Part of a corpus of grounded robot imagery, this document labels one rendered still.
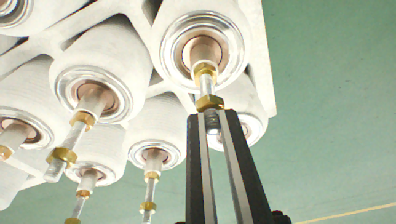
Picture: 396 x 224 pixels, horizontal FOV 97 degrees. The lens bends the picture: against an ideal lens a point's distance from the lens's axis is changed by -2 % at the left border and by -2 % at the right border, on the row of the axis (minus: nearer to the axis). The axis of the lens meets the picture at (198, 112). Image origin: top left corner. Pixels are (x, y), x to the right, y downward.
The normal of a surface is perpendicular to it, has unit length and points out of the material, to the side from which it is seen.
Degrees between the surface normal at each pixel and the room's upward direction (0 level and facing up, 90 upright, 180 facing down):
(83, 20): 0
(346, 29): 0
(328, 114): 0
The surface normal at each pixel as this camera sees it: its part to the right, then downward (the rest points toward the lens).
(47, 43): 0.05, 0.68
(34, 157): 0.92, -0.33
